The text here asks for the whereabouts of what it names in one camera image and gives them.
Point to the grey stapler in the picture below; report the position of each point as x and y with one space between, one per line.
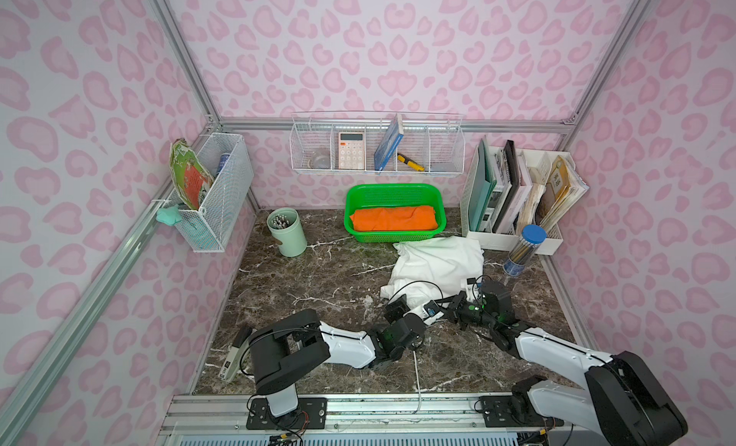
232 363

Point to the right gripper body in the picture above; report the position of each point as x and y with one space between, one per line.
451 307

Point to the blue book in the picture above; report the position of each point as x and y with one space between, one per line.
389 143

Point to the white shorts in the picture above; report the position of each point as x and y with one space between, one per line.
433 269

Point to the white desktop file organizer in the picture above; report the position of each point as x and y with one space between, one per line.
516 196

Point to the green plastic basket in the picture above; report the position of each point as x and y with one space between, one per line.
394 195

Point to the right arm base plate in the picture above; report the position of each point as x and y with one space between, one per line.
505 411

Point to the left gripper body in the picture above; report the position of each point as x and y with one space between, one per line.
397 308

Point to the yellow utility knife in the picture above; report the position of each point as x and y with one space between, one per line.
411 163

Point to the black binder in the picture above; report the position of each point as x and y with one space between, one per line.
510 174

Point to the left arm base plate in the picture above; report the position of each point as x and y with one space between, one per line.
310 414

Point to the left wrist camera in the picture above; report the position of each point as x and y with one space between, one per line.
431 312

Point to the mint green wall hook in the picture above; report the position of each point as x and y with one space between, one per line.
169 215

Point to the brown paper envelopes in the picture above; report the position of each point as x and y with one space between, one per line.
563 189

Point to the orange folded cloth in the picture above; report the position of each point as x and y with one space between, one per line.
406 218

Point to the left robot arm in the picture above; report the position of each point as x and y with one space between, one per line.
283 353

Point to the clear tube with blue cap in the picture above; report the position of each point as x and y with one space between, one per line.
523 250

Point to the teal folder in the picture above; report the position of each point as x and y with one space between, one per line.
483 183

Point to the white mesh wall basket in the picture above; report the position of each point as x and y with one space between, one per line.
209 229

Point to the white pink calculator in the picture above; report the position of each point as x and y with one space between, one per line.
351 151

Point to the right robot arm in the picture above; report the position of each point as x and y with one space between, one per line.
614 395

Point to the green pen cup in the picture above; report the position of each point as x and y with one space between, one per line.
285 226

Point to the green red snack bag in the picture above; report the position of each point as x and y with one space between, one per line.
191 179

